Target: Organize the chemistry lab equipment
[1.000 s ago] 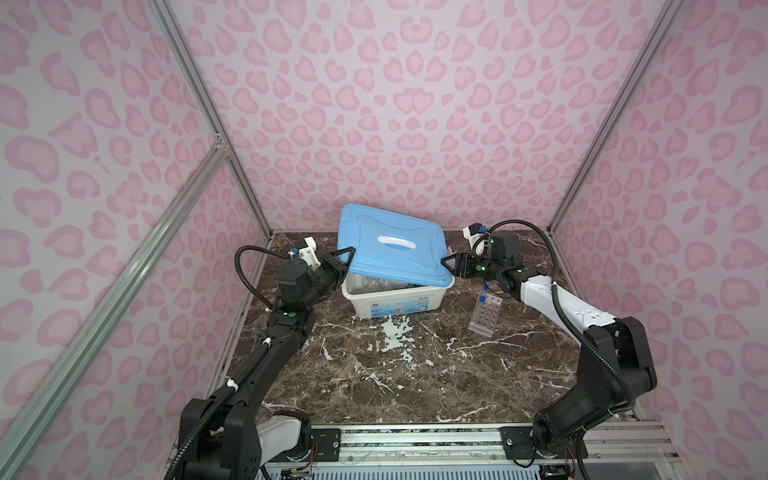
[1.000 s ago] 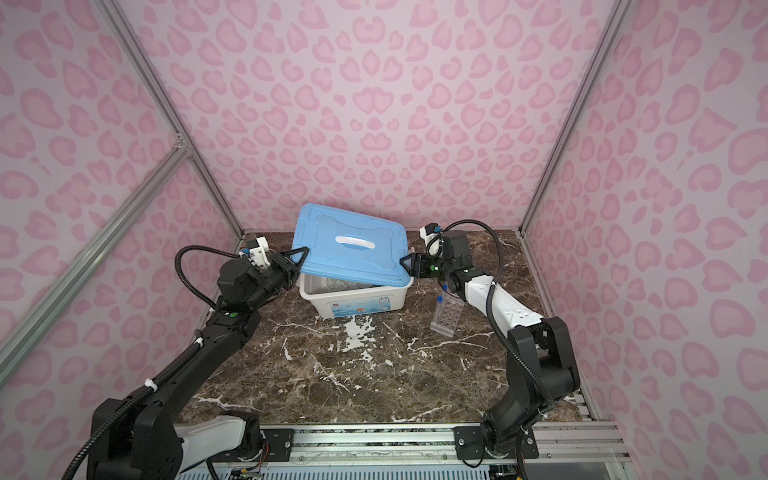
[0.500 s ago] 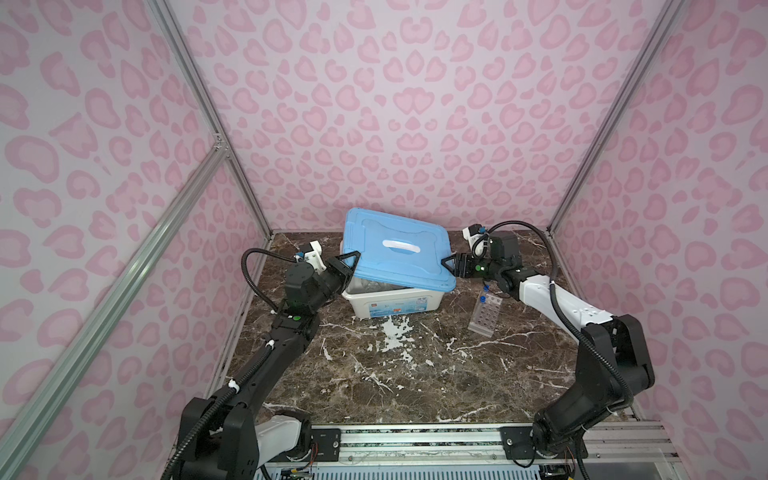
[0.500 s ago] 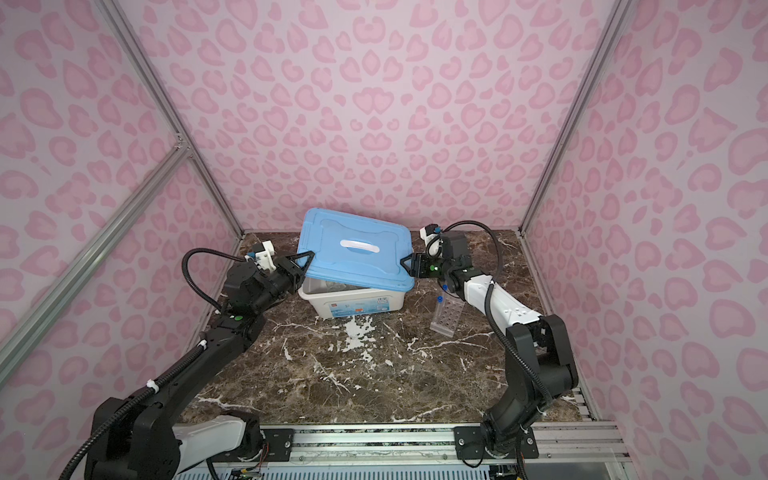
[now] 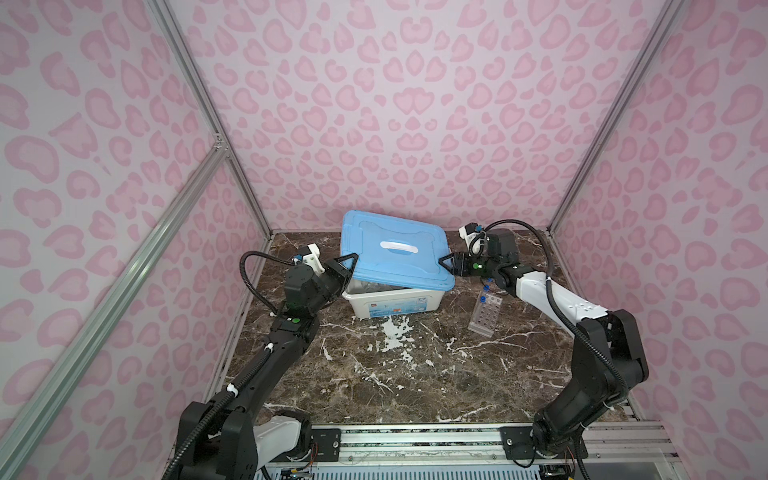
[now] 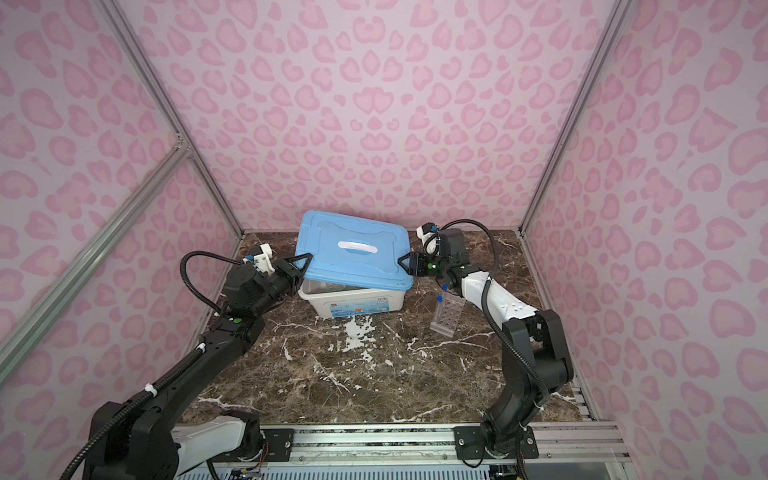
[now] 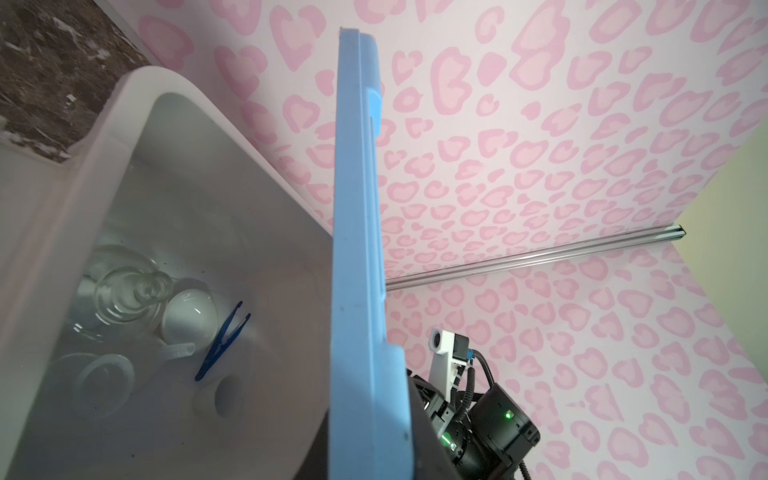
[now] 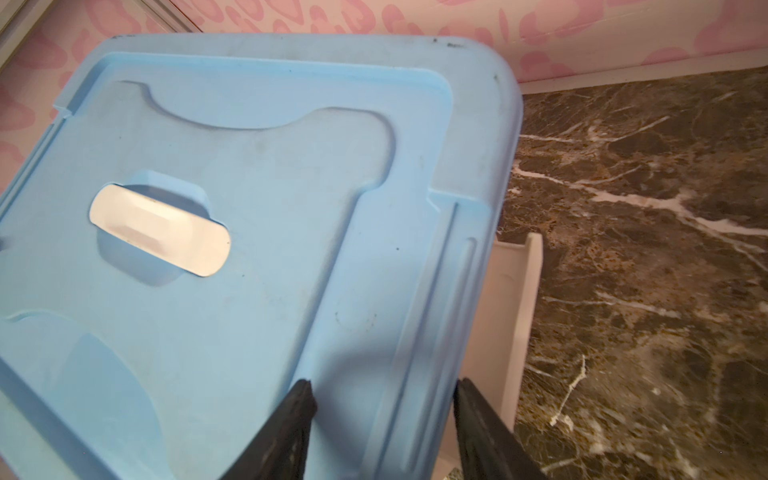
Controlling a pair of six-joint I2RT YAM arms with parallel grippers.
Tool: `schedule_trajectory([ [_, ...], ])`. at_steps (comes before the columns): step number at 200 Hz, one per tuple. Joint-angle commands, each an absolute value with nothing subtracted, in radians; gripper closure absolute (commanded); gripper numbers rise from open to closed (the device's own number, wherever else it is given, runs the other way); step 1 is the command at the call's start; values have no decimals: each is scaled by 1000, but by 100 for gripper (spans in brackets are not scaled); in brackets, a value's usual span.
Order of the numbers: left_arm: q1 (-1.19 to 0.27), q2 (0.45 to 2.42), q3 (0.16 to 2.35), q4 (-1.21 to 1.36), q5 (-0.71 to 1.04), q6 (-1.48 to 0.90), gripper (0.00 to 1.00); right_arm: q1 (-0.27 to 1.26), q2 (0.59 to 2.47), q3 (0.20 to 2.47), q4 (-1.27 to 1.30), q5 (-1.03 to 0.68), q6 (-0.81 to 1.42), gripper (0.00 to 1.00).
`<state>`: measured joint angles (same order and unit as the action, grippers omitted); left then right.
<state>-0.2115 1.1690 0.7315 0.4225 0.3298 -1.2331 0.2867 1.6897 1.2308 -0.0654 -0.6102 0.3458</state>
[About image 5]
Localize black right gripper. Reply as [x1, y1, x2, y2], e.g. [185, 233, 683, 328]
[438, 251, 501, 280]

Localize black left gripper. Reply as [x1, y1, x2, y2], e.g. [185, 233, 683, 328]
[307, 252, 356, 318]

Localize blue plastic bin lid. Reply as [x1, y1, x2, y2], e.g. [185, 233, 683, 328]
[340, 210, 455, 292]

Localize clear test tube rack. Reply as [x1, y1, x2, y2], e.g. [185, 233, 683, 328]
[468, 293, 503, 338]

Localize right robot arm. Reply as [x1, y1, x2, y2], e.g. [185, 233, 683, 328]
[438, 219, 650, 463]

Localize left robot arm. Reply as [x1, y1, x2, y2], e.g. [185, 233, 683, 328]
[163, 246, 359, 479]

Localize white plastic storage bin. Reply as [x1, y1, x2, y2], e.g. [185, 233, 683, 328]
[342, 279, 444, 319]

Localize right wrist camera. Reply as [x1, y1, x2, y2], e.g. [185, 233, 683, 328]
[459, 222, 485, 256]

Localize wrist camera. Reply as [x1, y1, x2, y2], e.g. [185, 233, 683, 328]
[293, 243, 325, 275]
[459, 222, 485, 256]

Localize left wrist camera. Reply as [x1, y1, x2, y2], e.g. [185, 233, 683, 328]
[293, 243, 325, 275]

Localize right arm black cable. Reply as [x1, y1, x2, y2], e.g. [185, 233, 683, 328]
[467, 218, 634, 480]

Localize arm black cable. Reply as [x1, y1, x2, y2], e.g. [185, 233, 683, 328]
[161, 250, 298, 480]
[467, 218, 634, 480]

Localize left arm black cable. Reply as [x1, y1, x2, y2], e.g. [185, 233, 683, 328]
[161, 250, 298, 480]

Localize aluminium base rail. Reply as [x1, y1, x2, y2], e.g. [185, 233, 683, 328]
[179, 422, 679, 480]

